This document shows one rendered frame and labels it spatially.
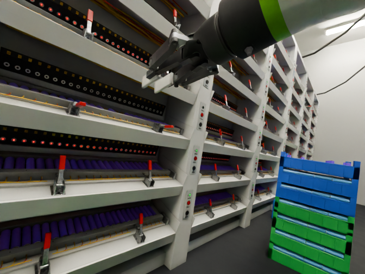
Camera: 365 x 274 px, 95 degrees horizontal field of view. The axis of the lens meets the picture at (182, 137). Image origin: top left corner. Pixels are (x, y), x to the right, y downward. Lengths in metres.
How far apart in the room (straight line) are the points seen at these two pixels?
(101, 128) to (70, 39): 0.22
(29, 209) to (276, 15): 0.56
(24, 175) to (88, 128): 0.18
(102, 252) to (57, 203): 0.22
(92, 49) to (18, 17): 0.14
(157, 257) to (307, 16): 0.83
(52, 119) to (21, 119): 0.05
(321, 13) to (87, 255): 0.70
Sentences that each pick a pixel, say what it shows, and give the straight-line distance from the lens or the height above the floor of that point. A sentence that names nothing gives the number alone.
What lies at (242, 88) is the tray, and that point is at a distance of 1.11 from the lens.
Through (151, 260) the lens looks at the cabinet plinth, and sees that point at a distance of 0.82.
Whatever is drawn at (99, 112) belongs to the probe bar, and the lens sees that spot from 0.55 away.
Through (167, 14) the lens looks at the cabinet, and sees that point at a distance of 1.01.
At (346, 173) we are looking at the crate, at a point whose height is 0.50.
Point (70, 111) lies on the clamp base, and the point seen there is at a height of 0.55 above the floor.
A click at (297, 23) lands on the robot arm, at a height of 0.68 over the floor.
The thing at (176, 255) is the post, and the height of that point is 0.05.
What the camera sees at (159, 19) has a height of 0.91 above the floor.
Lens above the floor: 0.51
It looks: 3 degrees up
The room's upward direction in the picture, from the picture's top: 9 degrees clockwise
